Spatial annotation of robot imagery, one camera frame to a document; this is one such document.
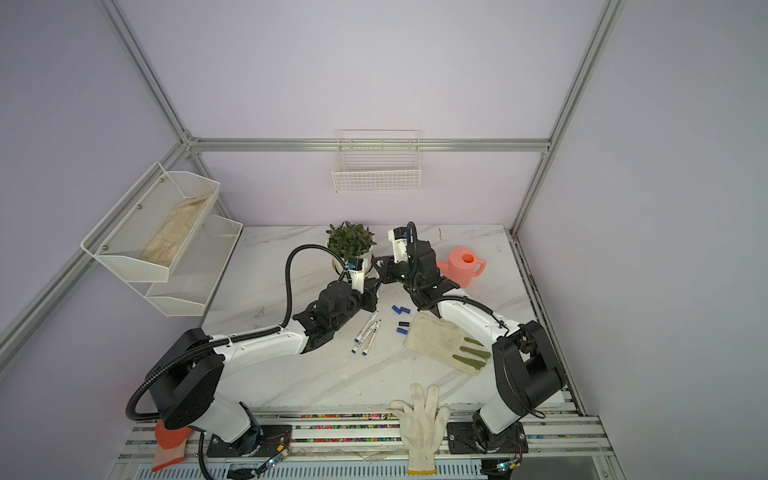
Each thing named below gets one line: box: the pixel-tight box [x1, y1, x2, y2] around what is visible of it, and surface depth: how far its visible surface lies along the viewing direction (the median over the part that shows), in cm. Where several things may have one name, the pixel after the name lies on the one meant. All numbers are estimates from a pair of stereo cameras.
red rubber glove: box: [151, 419, 192, 472], surface depth 74 cm
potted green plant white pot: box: [326, 220, 378, 275], surface depth 95 cm
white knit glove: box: [388, 383, 451, 475], surface depth 78 cm
